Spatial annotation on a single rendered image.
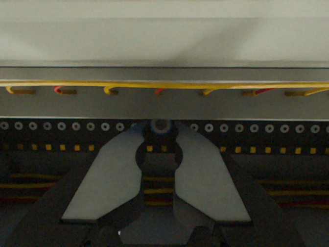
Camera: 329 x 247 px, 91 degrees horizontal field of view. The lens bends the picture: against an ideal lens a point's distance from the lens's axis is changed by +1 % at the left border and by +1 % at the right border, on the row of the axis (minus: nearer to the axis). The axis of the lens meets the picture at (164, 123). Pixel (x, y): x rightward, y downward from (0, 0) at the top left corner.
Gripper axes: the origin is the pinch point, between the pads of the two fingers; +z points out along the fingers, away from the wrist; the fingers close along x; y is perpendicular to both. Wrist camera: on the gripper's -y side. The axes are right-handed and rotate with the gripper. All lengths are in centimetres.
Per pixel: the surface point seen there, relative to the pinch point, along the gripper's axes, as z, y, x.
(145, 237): -1.1, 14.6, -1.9
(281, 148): 6.8, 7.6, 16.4
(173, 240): -1.5, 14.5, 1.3
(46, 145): 7.3, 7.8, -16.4
